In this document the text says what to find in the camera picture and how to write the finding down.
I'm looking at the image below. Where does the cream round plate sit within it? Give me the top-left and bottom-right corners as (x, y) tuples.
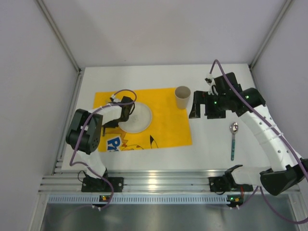
(119, 102), (152, 134)

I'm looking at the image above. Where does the beige paper cup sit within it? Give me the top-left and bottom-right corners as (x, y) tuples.
(175, 86), (191, 109)

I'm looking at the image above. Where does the yellow printed cloth placemat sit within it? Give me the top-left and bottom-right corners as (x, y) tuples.
(98, 88), (192, 152)

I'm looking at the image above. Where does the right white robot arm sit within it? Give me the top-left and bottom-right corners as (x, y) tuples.
(189, 72), (308, 196)

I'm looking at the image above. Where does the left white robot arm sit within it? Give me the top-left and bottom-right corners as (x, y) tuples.
(66, 96), (135, 180)

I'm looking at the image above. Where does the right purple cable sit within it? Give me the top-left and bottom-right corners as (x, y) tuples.
(208, 59), (308, 225)

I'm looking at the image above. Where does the purple cable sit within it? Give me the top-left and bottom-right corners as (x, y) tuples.
(208, 59), (308, 225)
(69, 89), (138, 208)

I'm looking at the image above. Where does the spoon with green handle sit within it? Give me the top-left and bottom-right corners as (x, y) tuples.
(230, 122), (239, 161)

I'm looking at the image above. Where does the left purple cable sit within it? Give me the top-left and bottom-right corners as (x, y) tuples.
(69, 89), (138, 208)

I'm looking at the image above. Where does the left aluminium corner post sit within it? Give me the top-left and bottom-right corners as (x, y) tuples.
(36, 0), (82, 73)

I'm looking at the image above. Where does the aluminium corner post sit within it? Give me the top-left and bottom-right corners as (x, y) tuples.
(36, 0), (82, 73)
(248, 0), (294, 71)

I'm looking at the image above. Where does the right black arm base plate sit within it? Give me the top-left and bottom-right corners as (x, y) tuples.
(208, 176), (254, 193)

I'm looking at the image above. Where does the aluminium front rail frame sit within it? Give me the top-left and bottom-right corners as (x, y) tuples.
(38, 170), (300, 193)

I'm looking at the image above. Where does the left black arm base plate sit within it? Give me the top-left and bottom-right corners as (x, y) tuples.
(81, 176), (124, 193)

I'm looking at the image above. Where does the perforated metal cable strip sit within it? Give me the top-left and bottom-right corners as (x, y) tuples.
(48, 194), (292, 205)

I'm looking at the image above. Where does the right aluminium corner post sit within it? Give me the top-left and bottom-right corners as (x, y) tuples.
(248, 0), (294, 71)

